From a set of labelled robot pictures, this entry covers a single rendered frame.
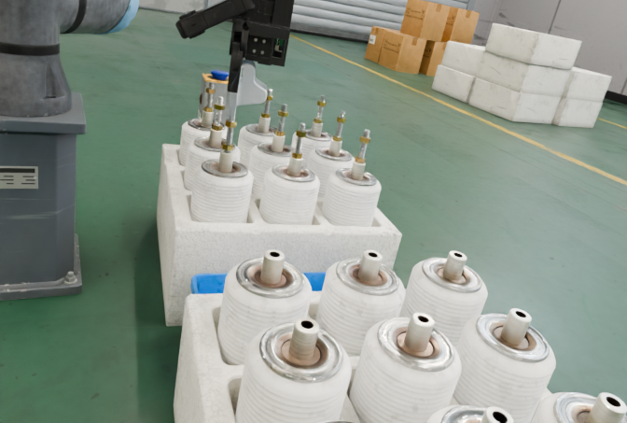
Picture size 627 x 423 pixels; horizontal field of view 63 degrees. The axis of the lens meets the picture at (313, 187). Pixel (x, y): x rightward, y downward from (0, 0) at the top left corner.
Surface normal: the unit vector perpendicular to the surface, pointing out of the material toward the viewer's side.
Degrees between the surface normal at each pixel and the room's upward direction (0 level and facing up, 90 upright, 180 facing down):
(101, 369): 0
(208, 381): 0
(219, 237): 90
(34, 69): 72
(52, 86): 90
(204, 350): 0
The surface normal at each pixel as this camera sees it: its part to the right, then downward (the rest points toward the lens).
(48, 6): 0.91, 0.31
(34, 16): 0.75, 0.37
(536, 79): 0.43, 0.41
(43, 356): 0.18, -0.91
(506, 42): -0.88, 0.00
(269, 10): 0.09, 0.39
